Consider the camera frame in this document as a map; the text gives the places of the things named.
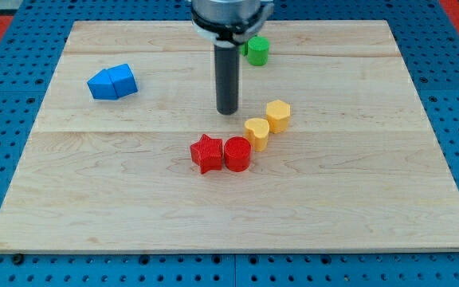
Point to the red star block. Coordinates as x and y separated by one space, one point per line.
207 153

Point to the yellow hexagon block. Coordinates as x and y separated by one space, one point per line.
278 115

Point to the red cylinder block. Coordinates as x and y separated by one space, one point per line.
237 152

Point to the yellow heart block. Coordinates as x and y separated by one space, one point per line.
256 131

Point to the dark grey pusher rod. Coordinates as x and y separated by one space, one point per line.
227 69

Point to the green cylinder block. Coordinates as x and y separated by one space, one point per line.
258 50

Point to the wooden board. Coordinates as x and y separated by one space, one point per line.
359 169

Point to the blue cube block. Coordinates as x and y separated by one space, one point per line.
123 80

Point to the blue pentagon block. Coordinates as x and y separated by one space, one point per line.
101 86

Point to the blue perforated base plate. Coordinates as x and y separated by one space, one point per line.
30 50

